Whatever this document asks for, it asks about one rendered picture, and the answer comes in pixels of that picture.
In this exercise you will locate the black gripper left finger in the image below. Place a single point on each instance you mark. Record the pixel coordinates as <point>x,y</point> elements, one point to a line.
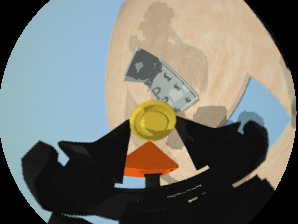
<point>108,153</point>

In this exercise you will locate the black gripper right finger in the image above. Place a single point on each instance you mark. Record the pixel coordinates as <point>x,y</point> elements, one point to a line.
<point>201,141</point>

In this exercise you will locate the yellow round plate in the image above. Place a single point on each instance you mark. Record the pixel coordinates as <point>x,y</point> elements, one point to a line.
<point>152,120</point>

